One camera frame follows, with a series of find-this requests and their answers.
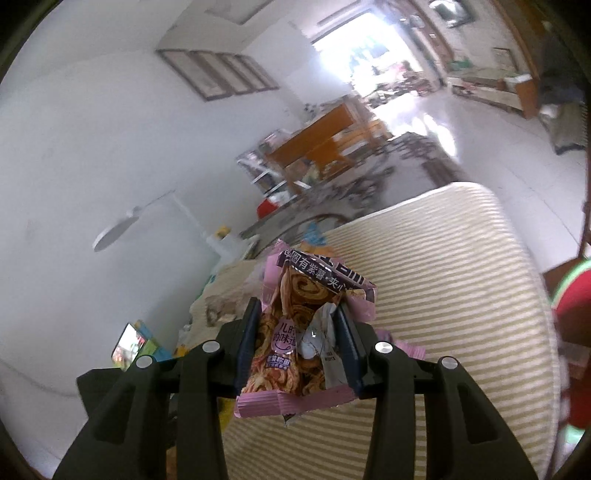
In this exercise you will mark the small pink wrapper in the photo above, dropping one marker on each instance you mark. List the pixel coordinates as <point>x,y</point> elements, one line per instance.
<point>408,348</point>

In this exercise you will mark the smartphone with lit screen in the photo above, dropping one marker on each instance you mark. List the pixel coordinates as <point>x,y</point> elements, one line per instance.
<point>129,345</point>

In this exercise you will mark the beige printed cloth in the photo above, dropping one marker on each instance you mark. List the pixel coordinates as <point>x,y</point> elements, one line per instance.
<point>221,295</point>

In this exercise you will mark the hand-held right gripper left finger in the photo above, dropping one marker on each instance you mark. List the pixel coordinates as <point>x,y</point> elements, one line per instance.
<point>244,350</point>

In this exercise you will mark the pink snack packet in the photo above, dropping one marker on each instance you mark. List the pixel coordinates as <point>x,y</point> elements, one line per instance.
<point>295,286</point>

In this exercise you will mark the wooden low cabinet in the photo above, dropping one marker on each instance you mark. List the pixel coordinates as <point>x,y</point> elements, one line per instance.
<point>489,90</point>

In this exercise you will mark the red plastic container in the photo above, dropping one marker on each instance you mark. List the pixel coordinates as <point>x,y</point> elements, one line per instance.
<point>267,207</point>

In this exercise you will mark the dark patterned coffee table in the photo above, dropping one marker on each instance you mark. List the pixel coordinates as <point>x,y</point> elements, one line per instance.
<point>360,184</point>

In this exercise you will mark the beige striped mattress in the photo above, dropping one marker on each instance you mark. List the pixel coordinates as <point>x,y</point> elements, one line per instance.
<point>461,277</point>

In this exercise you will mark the white round lamp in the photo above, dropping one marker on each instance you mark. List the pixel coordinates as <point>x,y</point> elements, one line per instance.
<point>115,228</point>

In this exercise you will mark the dark framed wall picture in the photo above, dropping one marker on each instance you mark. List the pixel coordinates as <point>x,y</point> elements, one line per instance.
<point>455,10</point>

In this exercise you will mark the colourful box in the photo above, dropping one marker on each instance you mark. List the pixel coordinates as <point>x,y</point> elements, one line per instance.
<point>154,344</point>

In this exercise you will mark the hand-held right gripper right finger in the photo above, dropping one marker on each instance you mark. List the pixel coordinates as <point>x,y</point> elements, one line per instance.
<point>347,350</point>

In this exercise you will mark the blue packet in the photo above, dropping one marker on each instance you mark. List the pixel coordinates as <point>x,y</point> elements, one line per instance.
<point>316,233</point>

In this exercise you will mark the wooden table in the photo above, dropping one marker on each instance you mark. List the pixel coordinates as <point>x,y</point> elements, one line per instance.
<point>314,134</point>

